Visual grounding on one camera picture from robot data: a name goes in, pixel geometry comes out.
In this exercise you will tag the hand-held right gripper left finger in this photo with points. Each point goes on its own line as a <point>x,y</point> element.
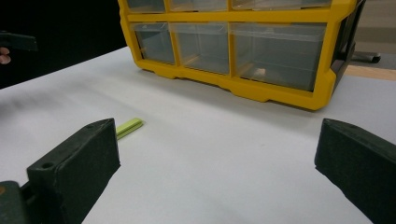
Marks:
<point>77,165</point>

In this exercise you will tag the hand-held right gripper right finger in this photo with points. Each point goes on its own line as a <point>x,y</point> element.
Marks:
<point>361,161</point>

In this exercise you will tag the light green stick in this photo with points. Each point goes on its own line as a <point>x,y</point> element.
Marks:
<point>129,127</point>

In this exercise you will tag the wooden board edge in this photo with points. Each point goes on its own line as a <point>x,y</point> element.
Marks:
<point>373,73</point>

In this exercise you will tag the black metal stand foot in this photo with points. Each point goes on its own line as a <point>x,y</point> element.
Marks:
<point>367,57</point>

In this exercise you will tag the small clear plastic drawer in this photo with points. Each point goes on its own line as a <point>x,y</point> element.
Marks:
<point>199,4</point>
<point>204,46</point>
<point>145,4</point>
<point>155,43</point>

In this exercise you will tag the wide clear plastic drawer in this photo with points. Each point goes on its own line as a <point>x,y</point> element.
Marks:
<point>280,3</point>
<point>280,53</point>

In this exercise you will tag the yellow drawer organizer cabinet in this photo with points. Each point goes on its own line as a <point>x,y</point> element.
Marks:
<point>230,16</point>

